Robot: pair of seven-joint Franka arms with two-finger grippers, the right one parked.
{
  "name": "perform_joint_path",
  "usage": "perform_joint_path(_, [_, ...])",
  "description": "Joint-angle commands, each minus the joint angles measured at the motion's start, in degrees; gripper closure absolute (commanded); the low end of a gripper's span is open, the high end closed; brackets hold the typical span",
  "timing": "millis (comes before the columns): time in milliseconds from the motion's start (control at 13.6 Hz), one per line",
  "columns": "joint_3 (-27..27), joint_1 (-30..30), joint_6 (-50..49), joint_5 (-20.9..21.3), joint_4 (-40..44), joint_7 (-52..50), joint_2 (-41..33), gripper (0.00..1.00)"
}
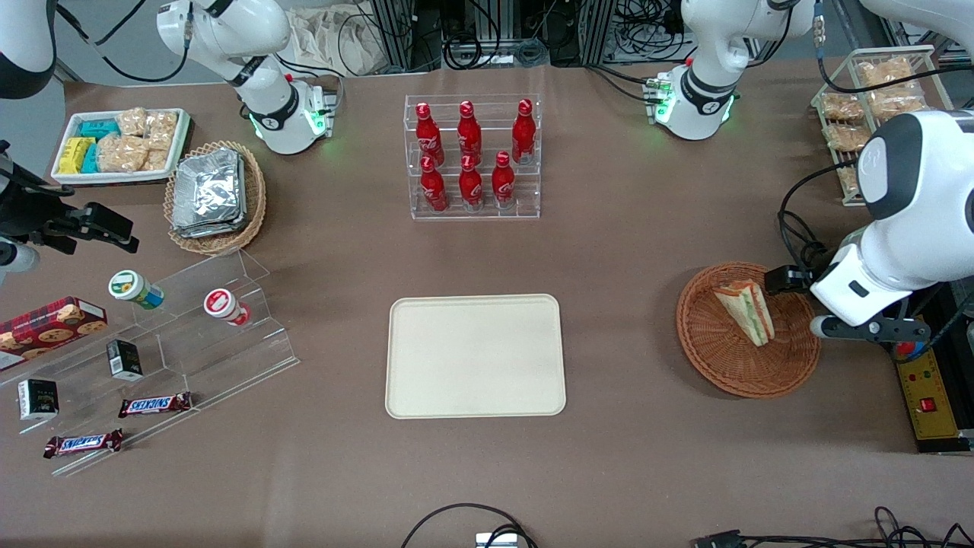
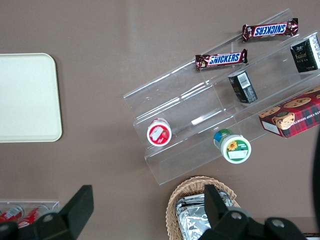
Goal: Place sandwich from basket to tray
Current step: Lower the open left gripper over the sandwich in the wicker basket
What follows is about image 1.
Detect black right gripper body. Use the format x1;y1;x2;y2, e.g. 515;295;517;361
0;177;81;248

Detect triangle sandwich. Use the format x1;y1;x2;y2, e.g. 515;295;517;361
712;279;776;348

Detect white rectangular snack tray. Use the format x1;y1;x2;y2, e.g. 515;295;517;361
51;108;192;186

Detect round brown wicker basket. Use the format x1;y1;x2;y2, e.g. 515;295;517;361
676;262;822;400

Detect oval light wicker basket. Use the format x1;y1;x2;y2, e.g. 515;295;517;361
164;140;268;256

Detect cream plastic tray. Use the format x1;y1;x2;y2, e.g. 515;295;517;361
385;294;568;420

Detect green lid cup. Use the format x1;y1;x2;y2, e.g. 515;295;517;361
108;270;165;311

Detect yellow snack pack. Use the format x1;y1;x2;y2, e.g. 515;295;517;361
58;137;97;175

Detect red cookie box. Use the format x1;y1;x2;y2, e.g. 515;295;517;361
0;296;109;373

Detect silver foil pack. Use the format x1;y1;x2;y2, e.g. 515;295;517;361
173;148;243;229
172;155;249;240

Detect small black box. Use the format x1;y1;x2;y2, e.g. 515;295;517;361
106;339;145;382
18;378;60;422

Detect red lid cup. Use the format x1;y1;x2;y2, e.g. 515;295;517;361
203;288;253;328

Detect yellow emergency stop box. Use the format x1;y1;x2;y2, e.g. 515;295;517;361
890;337;974;456

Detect clear acrylic stepped stand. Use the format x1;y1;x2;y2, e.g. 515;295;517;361
0;247;301;479

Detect snickers bar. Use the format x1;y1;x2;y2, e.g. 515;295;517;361
43;429;125;460
118;391;194;419

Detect beige cloth bag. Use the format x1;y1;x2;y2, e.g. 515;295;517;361
283;6;383;78

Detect red cola bottle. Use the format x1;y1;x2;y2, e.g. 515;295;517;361
420;156;449;213
459;155;485;212
492;151;517;209
457;100;483;165
415;103;445;167
511;99;537;166

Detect clear acrylic bottle rack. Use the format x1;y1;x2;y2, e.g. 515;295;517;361
404;94;543;221

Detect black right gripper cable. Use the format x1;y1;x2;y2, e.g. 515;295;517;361
0;139;75;202

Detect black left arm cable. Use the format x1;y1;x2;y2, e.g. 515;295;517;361
777;158;880;284

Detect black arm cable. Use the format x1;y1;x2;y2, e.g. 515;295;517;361
777;158;880;284
55;0;195;84

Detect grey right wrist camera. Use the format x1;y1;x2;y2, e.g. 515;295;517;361
0;237;40;286

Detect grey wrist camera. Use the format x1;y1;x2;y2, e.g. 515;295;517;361
0;237;40;286
810;314;931;345

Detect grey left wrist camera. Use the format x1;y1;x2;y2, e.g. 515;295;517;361
810;314;931;345

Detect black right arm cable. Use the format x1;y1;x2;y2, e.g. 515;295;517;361
55;0;195;84

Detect white wire rack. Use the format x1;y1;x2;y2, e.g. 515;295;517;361
810;45;956;208

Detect black left base cable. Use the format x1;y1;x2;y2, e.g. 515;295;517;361
584;62;659;106

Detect black cable with connector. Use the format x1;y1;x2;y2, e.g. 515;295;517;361
691;505;974;548

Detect aluminium frame profile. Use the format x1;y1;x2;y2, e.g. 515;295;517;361
584;0;619;63
370;0;416;74

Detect black looped cable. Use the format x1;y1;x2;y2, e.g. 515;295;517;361
400;503;538;548

